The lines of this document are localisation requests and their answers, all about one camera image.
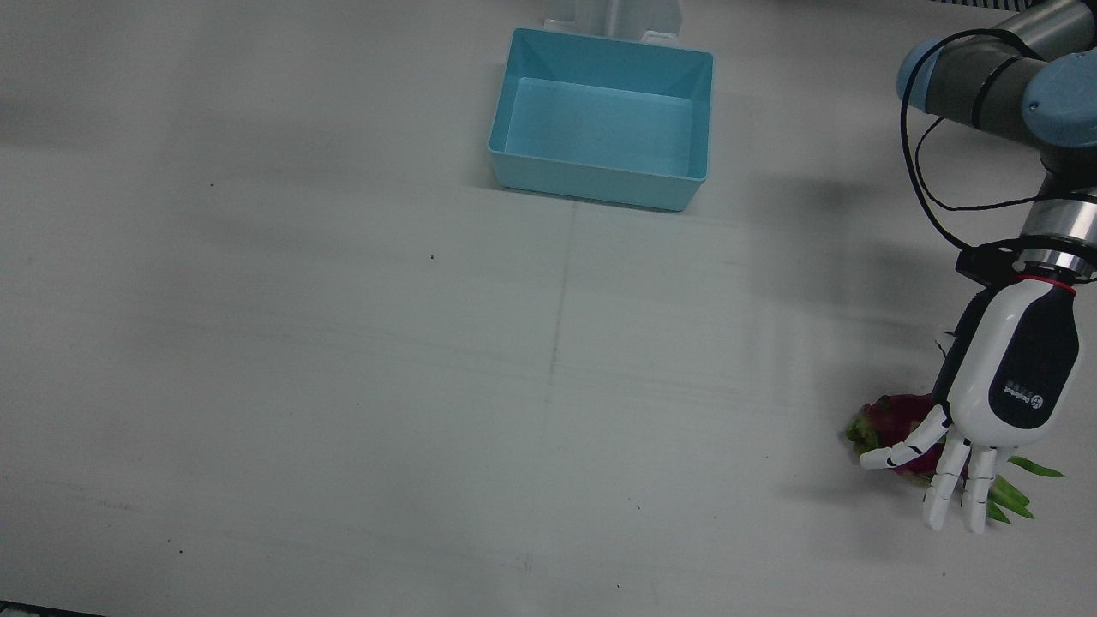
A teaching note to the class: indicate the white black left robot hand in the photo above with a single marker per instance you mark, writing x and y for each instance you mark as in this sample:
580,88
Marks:
998,381

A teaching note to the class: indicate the white stand base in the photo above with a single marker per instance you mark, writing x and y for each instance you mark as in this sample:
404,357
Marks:
613,19

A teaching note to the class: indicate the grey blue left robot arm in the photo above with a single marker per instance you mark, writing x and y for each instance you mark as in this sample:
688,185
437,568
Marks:
1016,94

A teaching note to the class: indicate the light blue plastic bin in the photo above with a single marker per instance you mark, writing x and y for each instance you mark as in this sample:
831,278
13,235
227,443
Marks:
602,120

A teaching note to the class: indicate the pink dragon fruit green leaves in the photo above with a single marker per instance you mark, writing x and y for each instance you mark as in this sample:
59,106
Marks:
896,424

